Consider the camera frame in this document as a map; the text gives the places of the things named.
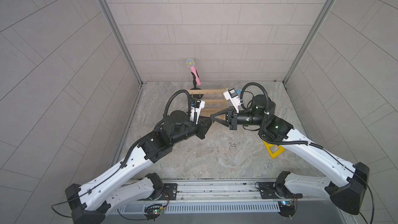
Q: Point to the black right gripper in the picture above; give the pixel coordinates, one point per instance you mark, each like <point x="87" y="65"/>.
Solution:
<point x="233" y="118"/>

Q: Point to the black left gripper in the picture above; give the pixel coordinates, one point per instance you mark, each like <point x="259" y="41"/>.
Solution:
<point x="203" y="121"/>

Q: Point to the wooden jewelry display stand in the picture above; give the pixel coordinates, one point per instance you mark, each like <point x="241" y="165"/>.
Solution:
<point x="214" y="101"/>

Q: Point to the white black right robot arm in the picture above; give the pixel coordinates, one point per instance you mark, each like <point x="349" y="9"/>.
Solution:
<point x="343" y="183"/>

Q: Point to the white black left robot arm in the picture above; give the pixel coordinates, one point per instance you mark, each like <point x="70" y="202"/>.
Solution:
<point x="92" y="202"/>

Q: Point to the black microphone stand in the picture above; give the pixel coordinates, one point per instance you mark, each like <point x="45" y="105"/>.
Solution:
<point x="197" y="96"/>

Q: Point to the pink toy microphone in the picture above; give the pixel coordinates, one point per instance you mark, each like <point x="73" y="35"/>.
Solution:
<point x="191" y="65"/>

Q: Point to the yellow plastic triangle piece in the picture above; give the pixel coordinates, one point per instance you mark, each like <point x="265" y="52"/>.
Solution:
<point x="273" y="150"/>

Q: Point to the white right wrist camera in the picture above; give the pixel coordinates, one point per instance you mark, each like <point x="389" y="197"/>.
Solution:
<point x="233" y="96"/>

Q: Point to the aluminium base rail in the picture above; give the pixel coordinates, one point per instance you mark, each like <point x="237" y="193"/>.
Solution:
<point x="225" y="196"/>

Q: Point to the aluminium corner frame post left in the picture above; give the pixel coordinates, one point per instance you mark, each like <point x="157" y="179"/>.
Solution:
<point x="118" y="37"/>

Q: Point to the aluminium corner frame post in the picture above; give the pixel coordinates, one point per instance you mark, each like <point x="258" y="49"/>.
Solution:
<point x="118" y="37"/>
<point x="309" y="39"/>

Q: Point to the aluminium corner frame post right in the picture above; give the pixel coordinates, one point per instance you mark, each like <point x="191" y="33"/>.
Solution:
<point x="309" y="39"/>

